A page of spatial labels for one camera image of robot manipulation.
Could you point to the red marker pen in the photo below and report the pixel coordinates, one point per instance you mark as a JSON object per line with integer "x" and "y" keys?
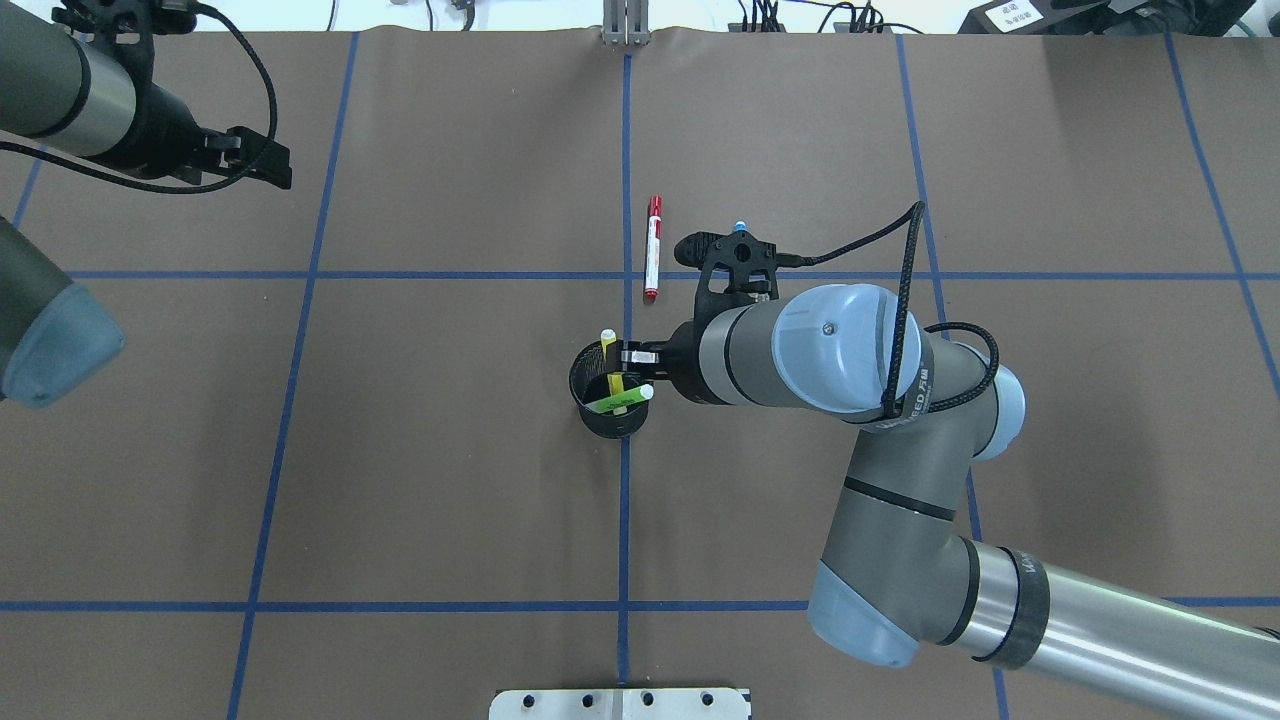
{"x": 654, "y": 219}

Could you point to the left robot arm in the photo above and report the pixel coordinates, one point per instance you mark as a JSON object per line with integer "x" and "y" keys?
{"x": 78, "y": 92}

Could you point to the black mesh pen cup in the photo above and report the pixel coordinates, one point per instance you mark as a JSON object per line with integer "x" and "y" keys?
{"x": 592, "y": 380}

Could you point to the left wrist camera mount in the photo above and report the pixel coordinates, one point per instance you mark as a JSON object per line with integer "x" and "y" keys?
{"x": 131, "y": 19}

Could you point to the yellow marker pen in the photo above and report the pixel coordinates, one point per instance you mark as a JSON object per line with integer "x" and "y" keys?
{"x": 613, "y": 371}

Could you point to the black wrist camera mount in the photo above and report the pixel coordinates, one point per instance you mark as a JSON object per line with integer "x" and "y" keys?
{"x": 735, "y": 269}

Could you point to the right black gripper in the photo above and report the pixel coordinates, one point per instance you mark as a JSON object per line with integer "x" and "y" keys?
{"x": 683, "y": 370}

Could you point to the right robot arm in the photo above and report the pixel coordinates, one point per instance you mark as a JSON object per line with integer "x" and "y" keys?
{"x": 894, "y": 573}

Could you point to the aluminium frame post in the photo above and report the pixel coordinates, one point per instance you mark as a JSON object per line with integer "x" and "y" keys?
{"x": 625, "y": 23}

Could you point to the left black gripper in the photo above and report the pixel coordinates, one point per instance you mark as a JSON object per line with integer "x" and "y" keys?
{"x": 163, "y": 134}

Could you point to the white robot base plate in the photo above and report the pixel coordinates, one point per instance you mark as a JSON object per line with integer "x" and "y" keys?
{"x": 623, "y": 703}

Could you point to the green marker pen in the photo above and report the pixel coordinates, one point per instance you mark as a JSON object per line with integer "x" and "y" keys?
{"x": 622, "y": 401}

